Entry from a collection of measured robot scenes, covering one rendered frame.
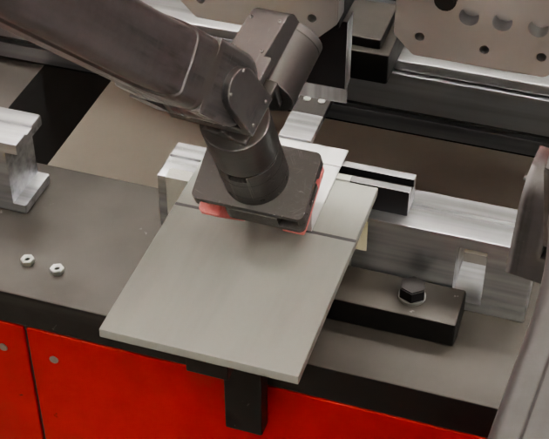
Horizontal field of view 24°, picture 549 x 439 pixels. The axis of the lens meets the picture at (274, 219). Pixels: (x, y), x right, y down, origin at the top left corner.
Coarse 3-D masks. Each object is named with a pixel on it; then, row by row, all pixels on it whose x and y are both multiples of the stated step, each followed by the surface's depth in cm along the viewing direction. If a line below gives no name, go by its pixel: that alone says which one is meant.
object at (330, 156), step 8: (288, 144) 129; (296, 144) 129; (304, 144) 129; (312, 144) 129; (320, 152) 128; (328, 152) 128; (336, 152) 128; (344, 152) 128; (328, 160) 127; (336, 160) 127
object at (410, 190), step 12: (348, 168) 126; (360, 168) 126; (372, 168) 126; (360, 180) 125; (372, 180) 125; (384, 180) 126; (396, 180) 126; (408, 180) 125; (384, 192) 124; (396, 192) 124; (408, 192) 123; (384, 204) 125; (396, 204) 125; (408, 204) 124
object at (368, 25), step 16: (368, 0) 144; (368, 16) 142; (384, 16) 142; (352, 32) 139; (368, 32) 139; (384, 32) 139; (352, 48) 139; (368, 48) 139; (384, 48) 139; (400, 48) 144; (352, 64) 140; (368, 64) 139; (384, 64) 138; (368, 80) 140; (384, 80) 140; (304, 96) 135; (304, 112) 133; (320, 112) 133; (288, 128) 130; (304, 128) 130
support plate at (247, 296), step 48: (336, 192) 123; (192, 240) 118; (240, 240) 118; (288, 240) 118; (336, 240) 118; (144, 288) 113; (192, 288) 113; (240, 288) 113; (288, 288) 113; (336, 288) 113; (144, 336) 108; (192, 336) 108; (240, 336) 108; (288, 336) 108
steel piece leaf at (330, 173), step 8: (328, 168) 126; (336, 168) 126; (328, 176) 125; (336, 176) 125; (328, 184) 124; (320, 192) 123; (328, 192) 123; (320, 200) 122; (320, 208) 121; (312, 216) 120; (312, 224) 119
